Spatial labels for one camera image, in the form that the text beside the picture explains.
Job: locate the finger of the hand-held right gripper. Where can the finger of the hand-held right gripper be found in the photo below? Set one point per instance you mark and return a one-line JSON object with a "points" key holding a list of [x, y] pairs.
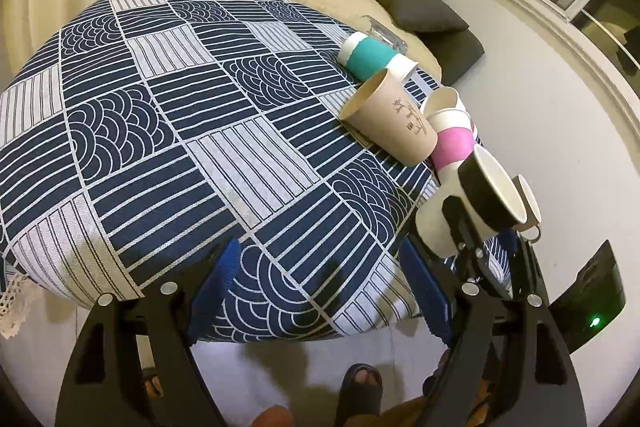
{"points": [[527, 272], [462, 232]]}

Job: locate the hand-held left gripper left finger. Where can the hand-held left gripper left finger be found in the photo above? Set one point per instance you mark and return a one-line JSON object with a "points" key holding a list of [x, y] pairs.
{"points": [[216, 292]]}

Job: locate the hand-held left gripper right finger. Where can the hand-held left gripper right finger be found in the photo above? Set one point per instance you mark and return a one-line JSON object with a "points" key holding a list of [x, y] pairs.
{"points": [[426, 292]]}

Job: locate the white cup with black band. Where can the white cup with black band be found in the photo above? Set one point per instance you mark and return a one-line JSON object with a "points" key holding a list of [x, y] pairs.
{"points": [[487, 192]]}

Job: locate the white cup with pink band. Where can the white cup with pink band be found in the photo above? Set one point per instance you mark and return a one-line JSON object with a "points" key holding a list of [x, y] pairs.
{"points": [[452, 147]]}

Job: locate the beige printed paper cup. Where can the beige printed paper cup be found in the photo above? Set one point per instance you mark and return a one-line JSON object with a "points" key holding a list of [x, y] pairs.
{"points": [[395, 117]]}

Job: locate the plain white cup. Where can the plain white cup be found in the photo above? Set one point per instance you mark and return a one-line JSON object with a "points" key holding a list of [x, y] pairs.
{"points": [[440, 99]]}

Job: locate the white cup with teal band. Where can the white cup with teal band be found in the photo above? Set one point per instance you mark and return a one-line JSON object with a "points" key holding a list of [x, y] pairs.
{"points": [[370, 56]]}

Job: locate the clear glass cup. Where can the clear glass cup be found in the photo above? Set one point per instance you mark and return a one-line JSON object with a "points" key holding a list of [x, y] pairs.
{"points": [[382, 32]]}

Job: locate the person's left foot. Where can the person's left foot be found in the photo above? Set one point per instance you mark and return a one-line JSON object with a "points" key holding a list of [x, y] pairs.
{"points": [[151, 383]]}

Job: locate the person's foot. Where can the person's foot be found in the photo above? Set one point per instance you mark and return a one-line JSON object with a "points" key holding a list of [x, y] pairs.
{"points": [[151, 383], [360, 394]]}

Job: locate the person's right foot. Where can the person's right foot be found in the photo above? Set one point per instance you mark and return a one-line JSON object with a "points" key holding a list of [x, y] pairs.
{"points": [[360, 394]]}

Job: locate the person's leg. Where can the person's leg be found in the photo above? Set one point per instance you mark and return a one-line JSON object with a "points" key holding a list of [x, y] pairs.
{"points": [[272, 417]]}

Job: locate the blue patterned tablecloth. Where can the blue patterned tablecloth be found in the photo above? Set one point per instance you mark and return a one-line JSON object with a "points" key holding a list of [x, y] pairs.
{"points": [[165, 142]]}

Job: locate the white baseboard trim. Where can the white baseboard trim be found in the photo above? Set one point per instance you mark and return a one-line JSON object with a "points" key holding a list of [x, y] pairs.
{"points": [[565, 42]]}

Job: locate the small dark grey pillow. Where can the small dark grey pillow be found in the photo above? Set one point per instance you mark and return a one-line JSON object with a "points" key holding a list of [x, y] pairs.
{"points": [[425, 9]]}

